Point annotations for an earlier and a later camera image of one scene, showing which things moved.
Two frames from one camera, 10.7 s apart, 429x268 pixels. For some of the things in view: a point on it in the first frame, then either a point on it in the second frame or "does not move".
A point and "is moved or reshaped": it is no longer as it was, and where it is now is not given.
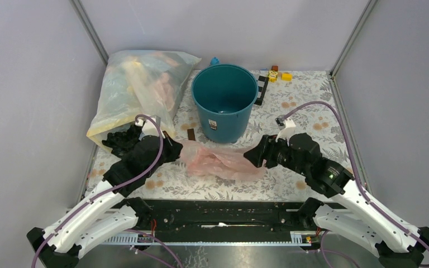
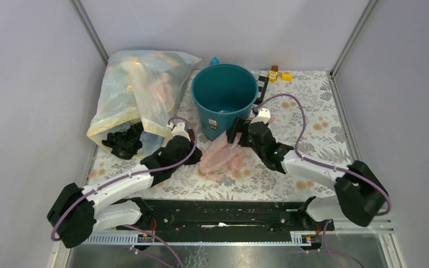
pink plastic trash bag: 218,162 is moved or reshaped
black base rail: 215,215 does not move
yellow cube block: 286,76 does not move
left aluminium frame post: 86,22 does not move
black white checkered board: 262,81 does not move
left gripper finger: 172,150 → 194,157
